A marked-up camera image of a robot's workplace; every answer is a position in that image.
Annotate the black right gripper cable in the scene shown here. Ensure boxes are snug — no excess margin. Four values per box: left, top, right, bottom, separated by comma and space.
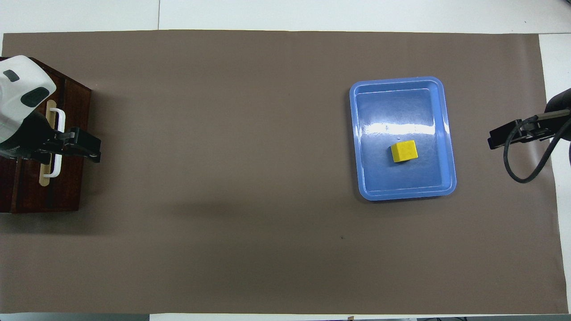
503, 114, 571, 184

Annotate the wooden drawer with white handle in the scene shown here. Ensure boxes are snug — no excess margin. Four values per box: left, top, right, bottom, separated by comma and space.
11, 78, 67, 214

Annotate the blue plastic tray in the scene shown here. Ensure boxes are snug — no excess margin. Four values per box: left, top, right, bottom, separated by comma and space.
349, 76, 457, 202

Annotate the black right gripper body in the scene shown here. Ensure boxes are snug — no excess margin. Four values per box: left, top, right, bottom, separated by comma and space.
514, 116, 556, 144

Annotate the yellow cube block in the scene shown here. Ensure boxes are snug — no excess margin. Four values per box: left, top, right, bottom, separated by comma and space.
391, 140, 419, 163

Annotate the dark wooden cabinet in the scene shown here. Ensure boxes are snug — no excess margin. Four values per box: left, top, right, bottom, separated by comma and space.
0, 57, 92, 214

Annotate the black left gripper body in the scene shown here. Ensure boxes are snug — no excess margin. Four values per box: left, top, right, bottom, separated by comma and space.
19, 114, 77, 161

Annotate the brown table mat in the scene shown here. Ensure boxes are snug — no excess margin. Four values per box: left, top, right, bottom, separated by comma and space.
0, 30, 569, 315

